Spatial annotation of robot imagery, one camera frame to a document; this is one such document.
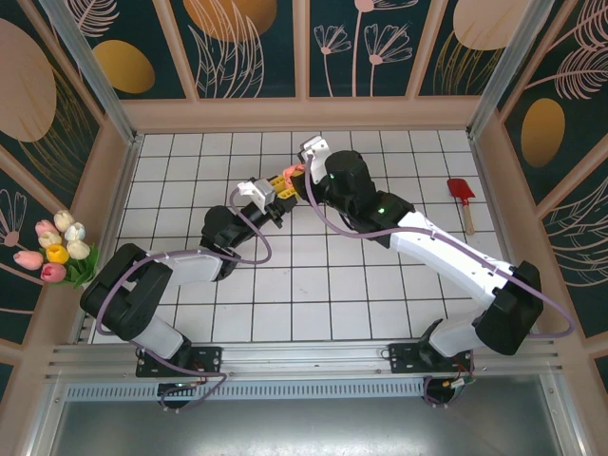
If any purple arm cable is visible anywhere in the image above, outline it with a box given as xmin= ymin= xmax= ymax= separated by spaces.
xmin=94 ymin=187 xmax=273 ymax=414
xmin=305 ymin=154 xmax=577 ymax=409

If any grey metal bottom panel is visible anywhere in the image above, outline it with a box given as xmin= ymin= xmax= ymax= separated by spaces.
xmin=28 ymin=379 xmax=590 ymax=456

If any pink earbuds charging case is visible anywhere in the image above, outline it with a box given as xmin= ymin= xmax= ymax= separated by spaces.
xmin=281 ymin=161 xmax=308 ymax=187

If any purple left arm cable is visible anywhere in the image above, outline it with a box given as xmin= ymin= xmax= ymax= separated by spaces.
xmin=94 ymin=187 xmax=273 ymax=414

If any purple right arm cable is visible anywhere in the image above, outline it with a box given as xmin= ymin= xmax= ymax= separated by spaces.
xmin=305 ymin=154 xmax=577 ymax=409

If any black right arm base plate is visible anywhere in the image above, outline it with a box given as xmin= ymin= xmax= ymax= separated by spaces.
xmin=388 ymin=341 xmax=476 ymax=377

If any slotted grey cable duct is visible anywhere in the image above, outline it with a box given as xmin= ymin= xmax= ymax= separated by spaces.
xmin=65 ymin=379 xmax=431 ymax=404

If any artificial tulip bouquet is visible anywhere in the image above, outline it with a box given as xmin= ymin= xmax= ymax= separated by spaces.
xmin=12 ymin=208 xmax=101 ymax=290

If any aluminium frame rail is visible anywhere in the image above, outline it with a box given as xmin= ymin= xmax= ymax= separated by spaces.
xmin=44 ymin=335 xmax=567 ymax=387

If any red toy shovel wooden handle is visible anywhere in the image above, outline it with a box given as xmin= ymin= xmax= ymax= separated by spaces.
xmin=446 ymin=178 xmax=477 ymax=236

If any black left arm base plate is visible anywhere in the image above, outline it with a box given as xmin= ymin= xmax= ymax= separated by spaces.
xmin=135 ymin=345 xmax=224 ymax=379

